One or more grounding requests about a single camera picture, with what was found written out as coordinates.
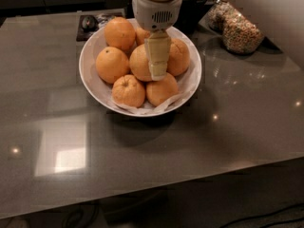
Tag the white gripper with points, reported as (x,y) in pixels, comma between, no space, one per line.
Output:
(156,13)

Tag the white bowl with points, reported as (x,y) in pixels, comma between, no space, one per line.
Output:
(99,89)

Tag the orange top middle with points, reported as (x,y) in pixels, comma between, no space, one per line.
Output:
(141,35)

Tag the orange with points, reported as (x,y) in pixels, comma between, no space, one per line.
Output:
(111,64)
(128,90)
(179,57)
(157,92)
(139,64)
(141,35)
(119,33)

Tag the orange centre top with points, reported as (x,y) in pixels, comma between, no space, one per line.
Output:
(139,64)

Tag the orange top left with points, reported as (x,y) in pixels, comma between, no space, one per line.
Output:
(119,33)

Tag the orange front right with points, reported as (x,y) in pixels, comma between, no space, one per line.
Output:
(157,92)

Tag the orange front left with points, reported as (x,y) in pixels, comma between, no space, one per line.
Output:
(128,90)

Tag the glass jar behind left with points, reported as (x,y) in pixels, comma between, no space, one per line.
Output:
(217,15)

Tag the glass jar of cereal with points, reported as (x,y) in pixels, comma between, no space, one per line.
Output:
(240,35)

